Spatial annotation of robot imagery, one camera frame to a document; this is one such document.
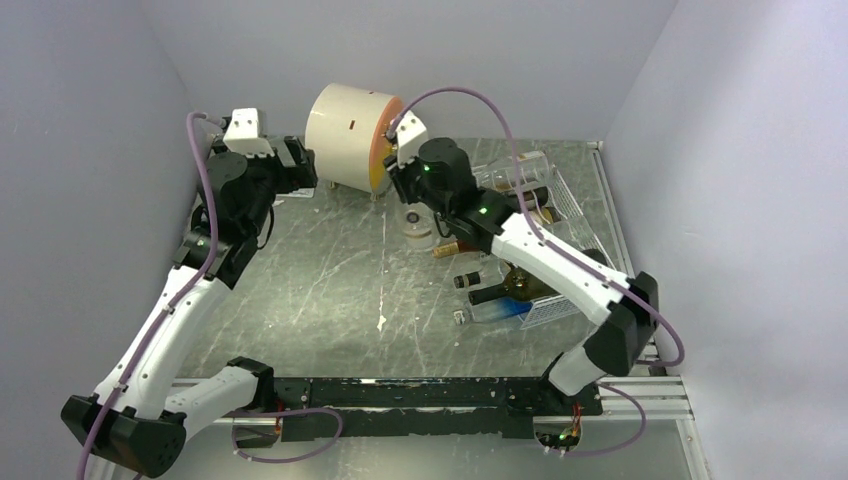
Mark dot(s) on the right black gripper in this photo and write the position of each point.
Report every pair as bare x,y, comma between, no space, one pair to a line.
399,175

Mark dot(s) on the dark bottle silver cap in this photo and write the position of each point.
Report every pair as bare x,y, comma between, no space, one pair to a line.
534,198

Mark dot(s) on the cream cylindrical drum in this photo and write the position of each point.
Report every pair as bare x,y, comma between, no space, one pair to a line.
346,131

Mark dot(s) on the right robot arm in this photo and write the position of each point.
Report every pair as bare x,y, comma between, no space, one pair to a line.
623,308

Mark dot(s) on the red bottle gold cap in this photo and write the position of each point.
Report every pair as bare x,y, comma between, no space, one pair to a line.
544,216

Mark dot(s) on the blue clear bottle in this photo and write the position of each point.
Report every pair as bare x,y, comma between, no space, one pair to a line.
490,311

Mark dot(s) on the white wire wine rack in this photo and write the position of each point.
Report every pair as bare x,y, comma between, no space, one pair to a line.
574,228

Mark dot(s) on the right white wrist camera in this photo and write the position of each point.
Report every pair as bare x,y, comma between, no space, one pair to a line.
410,135

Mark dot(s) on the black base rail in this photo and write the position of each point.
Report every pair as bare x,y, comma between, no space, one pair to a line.
357,407

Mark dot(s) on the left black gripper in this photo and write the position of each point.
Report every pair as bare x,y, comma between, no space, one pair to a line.
302,174

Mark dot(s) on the clear bottle black cap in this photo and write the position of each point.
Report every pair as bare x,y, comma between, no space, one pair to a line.
487,274

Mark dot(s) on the clear bottle yellow label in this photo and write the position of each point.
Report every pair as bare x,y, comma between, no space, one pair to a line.
418,228

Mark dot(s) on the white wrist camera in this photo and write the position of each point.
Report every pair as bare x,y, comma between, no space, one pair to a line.
245,134
410,135

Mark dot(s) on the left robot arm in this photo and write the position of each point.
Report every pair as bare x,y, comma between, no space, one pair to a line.
131,418

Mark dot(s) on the dark green wine bottle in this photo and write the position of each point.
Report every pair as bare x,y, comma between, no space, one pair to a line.
518,284

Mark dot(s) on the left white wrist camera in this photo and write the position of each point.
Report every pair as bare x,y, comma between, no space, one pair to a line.
245,134

